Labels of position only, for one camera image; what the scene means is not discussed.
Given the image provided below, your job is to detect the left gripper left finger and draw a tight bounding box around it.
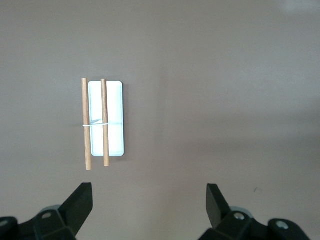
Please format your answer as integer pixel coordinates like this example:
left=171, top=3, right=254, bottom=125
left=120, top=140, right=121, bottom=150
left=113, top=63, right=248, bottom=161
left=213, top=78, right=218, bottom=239
left=0, top=182, right=94, bottom=240

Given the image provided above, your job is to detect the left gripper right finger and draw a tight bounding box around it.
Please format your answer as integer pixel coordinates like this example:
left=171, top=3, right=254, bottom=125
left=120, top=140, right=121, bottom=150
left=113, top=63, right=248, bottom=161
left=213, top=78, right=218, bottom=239
left=198, top=183, right=311, bottom=240

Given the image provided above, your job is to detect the white towel rack base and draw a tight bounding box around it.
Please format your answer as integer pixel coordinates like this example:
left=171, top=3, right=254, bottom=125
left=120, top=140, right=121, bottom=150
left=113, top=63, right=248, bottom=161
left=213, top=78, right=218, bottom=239
left=87, top=80, right=125, bottom=157

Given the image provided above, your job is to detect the white rubber band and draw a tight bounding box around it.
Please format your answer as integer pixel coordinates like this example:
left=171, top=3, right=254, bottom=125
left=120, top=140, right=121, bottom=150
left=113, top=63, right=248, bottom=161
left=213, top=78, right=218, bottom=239
left=82, top=120, right=124, bottom=128

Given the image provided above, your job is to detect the wooden dowel rod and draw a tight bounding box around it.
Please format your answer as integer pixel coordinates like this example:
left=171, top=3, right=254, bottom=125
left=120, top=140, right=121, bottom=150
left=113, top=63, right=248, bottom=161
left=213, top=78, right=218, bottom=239
left=100, top=78, right=111, bottom=168
left=81, top=77, right=93, bottom=171

